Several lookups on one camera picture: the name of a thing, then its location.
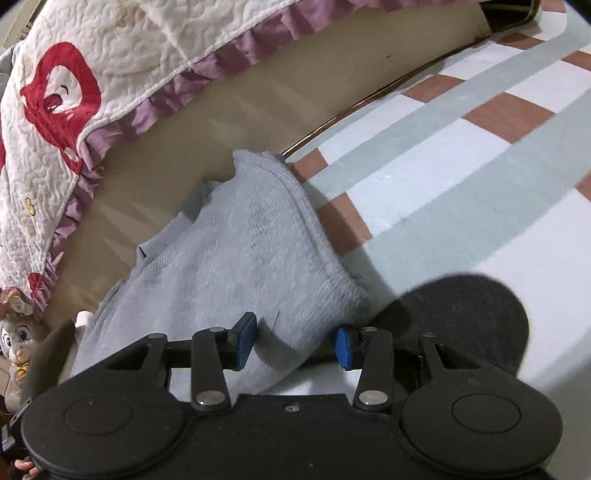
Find white quilt with red print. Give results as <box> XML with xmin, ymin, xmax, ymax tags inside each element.
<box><xmin>0</xmin><ymin>0</ymin><xmax>485</xmax><ymax>315</ymax></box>

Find beige bed base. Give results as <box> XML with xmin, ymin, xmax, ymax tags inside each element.
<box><xmin>41</xmin><ymin>0</ymin><xmax>495</xmax><ymax>333</ymax></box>

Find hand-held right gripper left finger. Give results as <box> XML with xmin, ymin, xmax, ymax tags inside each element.
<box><xmin>106</xmin><ymin>311</ymin><xmax>258</xmax><ymax>412</ymax></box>

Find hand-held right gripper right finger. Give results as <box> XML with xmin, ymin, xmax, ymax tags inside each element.
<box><xmin>335</xmin><ymin>325</ymin><xmax>483</xmax><ymax>411</ymax></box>

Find grey knit sweater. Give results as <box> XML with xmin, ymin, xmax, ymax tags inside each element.
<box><xmin>71</xmin><ymin>148</ymin><xmax>372</xmax><ymax>404</ymax></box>

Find brown folded garment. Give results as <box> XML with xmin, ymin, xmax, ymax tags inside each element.
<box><xmin>21</xmin><ymin>318</ymin><xmax>78</xmax><ymax>407</ymax></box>

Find person's left hand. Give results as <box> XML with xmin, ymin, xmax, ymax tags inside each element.
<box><xmin>14</xmin><ymin>456</ymin><xmax>40</xmax><ymax>478</ymax></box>

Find cream folded garment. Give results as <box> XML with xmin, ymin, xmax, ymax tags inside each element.
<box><xmin>75</xmin><ymin>311</ymin><xmax>94</xmax><ymax>344</ymax></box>

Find grey plush rabbit toy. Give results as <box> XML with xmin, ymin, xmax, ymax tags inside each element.
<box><xmin>0</xmin><ymin>288</ymin><xmax>40</xmax><ymax>414</ymax></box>

